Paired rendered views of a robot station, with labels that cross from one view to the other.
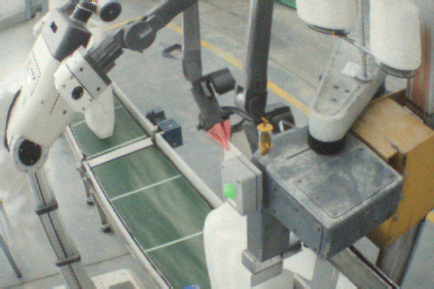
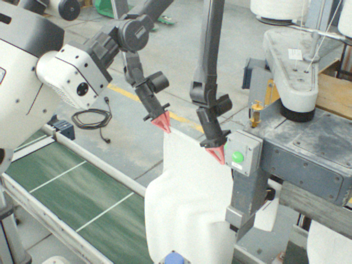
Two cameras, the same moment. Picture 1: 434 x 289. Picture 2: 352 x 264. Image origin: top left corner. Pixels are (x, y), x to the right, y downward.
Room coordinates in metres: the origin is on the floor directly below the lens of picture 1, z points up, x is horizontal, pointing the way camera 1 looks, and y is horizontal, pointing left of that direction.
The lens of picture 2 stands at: (0.19, 0.43, 1.87)
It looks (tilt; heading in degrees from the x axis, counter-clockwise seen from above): 33 degrees down; 337
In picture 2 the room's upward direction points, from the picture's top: 1 degrees clockwise
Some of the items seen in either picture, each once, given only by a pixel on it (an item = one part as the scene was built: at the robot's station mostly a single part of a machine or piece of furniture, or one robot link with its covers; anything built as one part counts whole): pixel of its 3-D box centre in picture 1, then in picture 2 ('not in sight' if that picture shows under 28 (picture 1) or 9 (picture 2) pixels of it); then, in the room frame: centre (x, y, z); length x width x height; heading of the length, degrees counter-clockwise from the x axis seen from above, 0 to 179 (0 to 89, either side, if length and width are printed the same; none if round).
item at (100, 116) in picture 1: (92, 70); not in sight; (2.76, 0.70, 0.74); 0.47 x 0.22 x 0.72; 25
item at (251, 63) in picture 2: not in sight; (253, 77); (1.30, -0.35, 1.25); 0.10 x 0.08 x 0.12; 142
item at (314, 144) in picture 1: (326, 137); (297, 109); (0.91, -0.22, 1.35); 0.09 x 0.09 x 0.03
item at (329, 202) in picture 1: (327, 212); (304, 167); (0.83, -0.22, 1.21); 0.30 x 0.25 x 0.30; 27
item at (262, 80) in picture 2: not in sight; (287, 98); (1.14, -0.38, 1.23); 0.28 x 0.07 x 0.16; 27
